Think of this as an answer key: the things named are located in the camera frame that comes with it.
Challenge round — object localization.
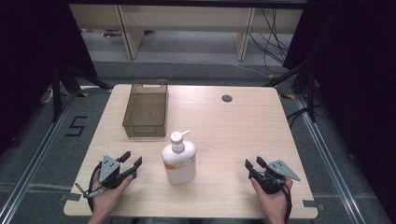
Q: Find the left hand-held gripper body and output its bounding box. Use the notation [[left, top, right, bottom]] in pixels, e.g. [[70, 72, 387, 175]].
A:
[[98, 154, 137, 189]]

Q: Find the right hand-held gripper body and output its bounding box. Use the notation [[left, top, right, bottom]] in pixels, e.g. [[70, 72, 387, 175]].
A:
[[248, 160, 302, 195]]

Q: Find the person's right hand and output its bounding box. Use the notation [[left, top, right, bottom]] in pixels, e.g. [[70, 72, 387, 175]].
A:
[[249, 176, 294, 219]]

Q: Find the person's left hand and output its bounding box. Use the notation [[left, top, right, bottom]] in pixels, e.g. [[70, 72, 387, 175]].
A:
[[90, 174, 134, 217]]

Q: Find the white pump bottle orange label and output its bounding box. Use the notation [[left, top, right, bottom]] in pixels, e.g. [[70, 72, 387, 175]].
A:
[[161, 130, 198, 186]]

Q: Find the brown see-through plastic basket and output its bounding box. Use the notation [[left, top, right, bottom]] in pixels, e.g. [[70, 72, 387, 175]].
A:
[[121, 79, 169, 138]]

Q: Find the black tape floor mark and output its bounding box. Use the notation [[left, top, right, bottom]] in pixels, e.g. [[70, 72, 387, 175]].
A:
[[64, 116, 89, 137]]

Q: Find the black metal stand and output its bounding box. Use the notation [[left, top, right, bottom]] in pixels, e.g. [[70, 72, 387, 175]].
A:
[[263, 59, 321, 123], [49, 60, 114, 123]]

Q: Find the black curtain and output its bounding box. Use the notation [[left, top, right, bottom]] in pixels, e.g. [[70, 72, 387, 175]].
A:
[[282, 0, 396, 223], [0, 0, 98, 157]]

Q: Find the beige wooden desk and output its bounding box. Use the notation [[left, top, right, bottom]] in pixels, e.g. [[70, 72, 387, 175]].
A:
[[68, 4, 304, 62]]

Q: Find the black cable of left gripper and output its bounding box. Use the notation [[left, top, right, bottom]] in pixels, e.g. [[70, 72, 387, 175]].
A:
[[87, 161, 104, 214]]

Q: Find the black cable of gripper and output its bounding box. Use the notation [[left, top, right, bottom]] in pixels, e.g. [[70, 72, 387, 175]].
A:
[[274, 178, 293, 224], [87, 161, 104, 214]]

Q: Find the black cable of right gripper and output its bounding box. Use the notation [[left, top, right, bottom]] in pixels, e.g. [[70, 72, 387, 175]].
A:
[[274, 178, 293, 224]]

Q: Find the grey cable connector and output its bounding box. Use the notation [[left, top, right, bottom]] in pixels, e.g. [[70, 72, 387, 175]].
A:
[[74, 182, 105, 199]]

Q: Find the metal floor rail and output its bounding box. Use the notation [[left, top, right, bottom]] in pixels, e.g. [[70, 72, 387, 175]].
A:
[[292, 92, 368, 224], [0, 91, 78, 224]]

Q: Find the bundle of black floor cables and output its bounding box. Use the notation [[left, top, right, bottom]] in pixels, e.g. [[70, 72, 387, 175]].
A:
[[247, 7, 292, 76]]

